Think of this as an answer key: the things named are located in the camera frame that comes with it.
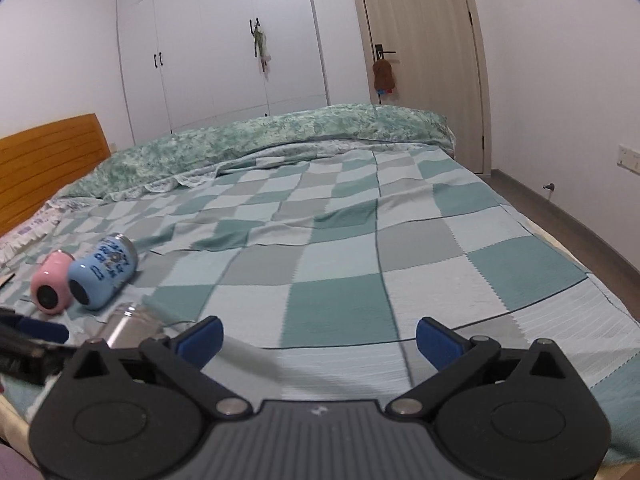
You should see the green floral quilt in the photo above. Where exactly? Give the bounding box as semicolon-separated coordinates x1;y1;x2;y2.
54;103;456;202

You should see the green hanging ornament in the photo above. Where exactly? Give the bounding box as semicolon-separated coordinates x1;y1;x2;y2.
250;18;271;74

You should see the beige door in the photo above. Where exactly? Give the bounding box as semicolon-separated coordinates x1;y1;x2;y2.
355;0;491;174

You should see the pink cup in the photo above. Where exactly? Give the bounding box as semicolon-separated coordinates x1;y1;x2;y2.
30;249;75;315

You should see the flat pink phone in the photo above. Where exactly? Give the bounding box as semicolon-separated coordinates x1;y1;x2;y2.
0;273;14;288

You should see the checkered teal bedspread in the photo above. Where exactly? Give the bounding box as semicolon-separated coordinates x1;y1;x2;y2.
1;146;639;463

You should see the brown plush on handle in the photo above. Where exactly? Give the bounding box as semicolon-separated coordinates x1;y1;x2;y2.
372;58;396;96

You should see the orange wooden headboard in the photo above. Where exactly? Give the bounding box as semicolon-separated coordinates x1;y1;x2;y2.
0;114;111;234

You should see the floral frilled pillow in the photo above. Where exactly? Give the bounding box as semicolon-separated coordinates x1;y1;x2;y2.
0;197;101;268

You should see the white wall socket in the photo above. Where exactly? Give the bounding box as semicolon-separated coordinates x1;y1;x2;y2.
617;145;640;174

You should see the light blue printed cup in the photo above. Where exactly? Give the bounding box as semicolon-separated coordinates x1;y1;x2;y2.
67;233;139;311

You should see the white wardrobe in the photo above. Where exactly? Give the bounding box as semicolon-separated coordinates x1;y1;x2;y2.
116;0;369;144

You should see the black door handle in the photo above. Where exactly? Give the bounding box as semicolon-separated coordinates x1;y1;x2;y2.
374;44;396;62

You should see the stainless steel cup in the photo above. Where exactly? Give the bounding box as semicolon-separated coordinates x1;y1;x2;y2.
96;302;168;349

